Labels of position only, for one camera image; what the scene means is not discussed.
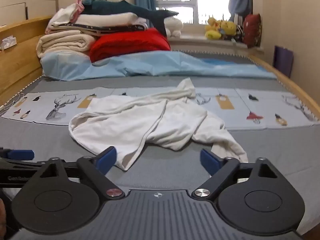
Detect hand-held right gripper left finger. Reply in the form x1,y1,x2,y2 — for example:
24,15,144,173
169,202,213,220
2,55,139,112
37,146,125,201

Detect light blue sheet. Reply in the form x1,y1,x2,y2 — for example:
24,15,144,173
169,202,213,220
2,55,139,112
41,50,278,82

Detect grey printed bed sheet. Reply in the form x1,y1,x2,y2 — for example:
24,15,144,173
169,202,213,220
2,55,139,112
0,50,320,235

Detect yellow bear plush toy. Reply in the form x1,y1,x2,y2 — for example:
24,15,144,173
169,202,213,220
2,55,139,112
220,21,237,40

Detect tissue box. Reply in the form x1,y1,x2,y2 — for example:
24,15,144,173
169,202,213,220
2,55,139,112
0,37,17,51

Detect white plush toy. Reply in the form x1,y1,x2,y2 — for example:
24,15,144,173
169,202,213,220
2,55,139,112
164,17,184,38

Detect striped dark plush toy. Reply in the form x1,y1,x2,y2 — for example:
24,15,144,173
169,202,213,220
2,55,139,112
234,25,245,43

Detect pink cloth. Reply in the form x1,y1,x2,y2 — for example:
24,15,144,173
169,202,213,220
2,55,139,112
69,0,86,23

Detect teal shark plush toy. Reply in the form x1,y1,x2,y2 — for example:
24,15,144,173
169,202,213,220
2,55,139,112
81,0,180,37

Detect white windowsill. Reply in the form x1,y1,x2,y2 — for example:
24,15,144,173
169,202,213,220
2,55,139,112
169,35,265,56

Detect red cushion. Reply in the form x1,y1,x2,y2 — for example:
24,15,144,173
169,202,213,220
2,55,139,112
242,13,262,48

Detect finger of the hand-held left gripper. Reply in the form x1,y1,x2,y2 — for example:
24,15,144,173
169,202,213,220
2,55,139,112
0,148,35,160

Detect dark star-patterned blanket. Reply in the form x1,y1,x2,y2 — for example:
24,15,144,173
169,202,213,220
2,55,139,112
46,22,150,37

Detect cream folded blanket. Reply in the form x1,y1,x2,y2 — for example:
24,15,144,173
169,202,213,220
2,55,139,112
36,30,97,59

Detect red blanket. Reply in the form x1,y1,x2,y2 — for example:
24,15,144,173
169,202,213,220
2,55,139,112
89,28,172,63

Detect white garment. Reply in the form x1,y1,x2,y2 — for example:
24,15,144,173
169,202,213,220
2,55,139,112
68,77,249,172

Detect purple board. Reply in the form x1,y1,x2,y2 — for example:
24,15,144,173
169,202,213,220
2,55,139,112
272,45,294,78

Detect yellow duck plush toy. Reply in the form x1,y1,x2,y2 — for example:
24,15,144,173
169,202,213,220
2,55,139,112
204,17,222,40

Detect white folded cloth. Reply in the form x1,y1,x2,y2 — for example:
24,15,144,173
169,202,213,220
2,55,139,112
46,2,82,28

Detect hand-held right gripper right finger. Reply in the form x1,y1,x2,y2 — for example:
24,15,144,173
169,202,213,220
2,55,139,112
192,148,279,202

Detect wooden bed frame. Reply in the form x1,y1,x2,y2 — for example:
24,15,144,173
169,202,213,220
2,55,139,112
0,15,320,121

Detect white folded quilt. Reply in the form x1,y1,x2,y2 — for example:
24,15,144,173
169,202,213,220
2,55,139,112
74,12,148,30

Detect window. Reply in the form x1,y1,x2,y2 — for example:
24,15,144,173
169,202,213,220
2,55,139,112
154,0,232,26

